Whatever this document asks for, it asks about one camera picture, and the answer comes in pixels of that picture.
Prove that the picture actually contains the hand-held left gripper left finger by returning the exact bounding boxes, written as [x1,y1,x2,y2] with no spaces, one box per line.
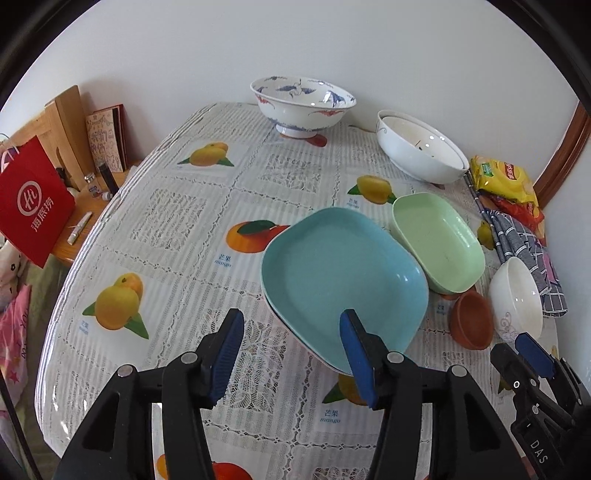
[54,308,245,480]

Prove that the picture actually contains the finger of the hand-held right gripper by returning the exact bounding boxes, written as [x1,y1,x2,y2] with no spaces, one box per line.
[515,332,591,412]
[490,343,542,408]

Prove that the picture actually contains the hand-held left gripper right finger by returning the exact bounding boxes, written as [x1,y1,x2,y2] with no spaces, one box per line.
[339,308,525,480]

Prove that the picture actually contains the small brown bowl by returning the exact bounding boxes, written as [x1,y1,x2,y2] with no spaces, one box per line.
[450,290,495,350]

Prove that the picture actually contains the small white bowl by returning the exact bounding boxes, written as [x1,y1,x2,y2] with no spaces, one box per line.
[488,257,544,343]

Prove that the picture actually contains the blue square plate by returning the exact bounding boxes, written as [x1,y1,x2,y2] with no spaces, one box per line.
[260,207,430,365]

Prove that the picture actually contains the green square plate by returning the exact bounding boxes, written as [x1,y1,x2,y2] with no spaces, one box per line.
[392,192,486,295]

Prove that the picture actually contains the blue checked dish cloth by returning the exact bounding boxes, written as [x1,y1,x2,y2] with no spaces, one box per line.
[489,210,570,318]

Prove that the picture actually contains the dark patterned chopstick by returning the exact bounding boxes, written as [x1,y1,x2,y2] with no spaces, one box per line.
[468,175,507,265]
[464,171,498,252]

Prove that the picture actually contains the fruit printed tablecloth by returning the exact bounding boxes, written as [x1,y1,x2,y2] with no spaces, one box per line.
[39,102,561,480]

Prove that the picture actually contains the red snack bag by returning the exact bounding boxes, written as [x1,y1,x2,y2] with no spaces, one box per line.
[485,193,546,245]

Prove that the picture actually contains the yellow snack bag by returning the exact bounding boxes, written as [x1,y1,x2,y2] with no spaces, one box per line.
[470,155,539,205]

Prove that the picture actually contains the wooden side table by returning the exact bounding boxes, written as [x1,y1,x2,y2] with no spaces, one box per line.
[50,159,145,267]

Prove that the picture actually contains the white tube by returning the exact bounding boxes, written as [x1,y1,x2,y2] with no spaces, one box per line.
[68,212,93,245]

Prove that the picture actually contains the large white bowl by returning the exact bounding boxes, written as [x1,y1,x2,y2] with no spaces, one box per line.
[375,109,471,184]

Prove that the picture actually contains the pink star cloth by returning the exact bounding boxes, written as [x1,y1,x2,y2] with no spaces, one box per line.
[0,284,33,411]

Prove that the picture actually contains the dark small bottle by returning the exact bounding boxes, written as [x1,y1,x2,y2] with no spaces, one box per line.
[98,161,118,195]

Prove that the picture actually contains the white bowl with print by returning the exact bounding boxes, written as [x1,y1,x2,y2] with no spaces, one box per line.
[379,115,465,169]

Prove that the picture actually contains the white spotted cloth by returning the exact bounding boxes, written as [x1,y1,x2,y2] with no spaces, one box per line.
[0,240,26,310]

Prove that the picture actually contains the red paper bag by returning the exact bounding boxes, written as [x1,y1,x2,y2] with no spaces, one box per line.
[0,137,76,269]

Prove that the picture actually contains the blue patterned porcelain bowl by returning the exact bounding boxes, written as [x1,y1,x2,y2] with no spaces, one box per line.
[250,76,358,139]

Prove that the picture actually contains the patterned book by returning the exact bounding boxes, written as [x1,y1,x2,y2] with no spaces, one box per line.
[85,104,127,174]

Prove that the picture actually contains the wooden box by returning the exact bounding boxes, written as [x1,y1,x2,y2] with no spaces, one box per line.
[45,85,95,188]

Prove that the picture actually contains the brown wooden door frame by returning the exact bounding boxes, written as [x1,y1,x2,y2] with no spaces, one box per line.
[533,102,591,208]

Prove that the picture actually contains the black cable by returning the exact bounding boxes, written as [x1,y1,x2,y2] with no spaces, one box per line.
[0,374,35,480]

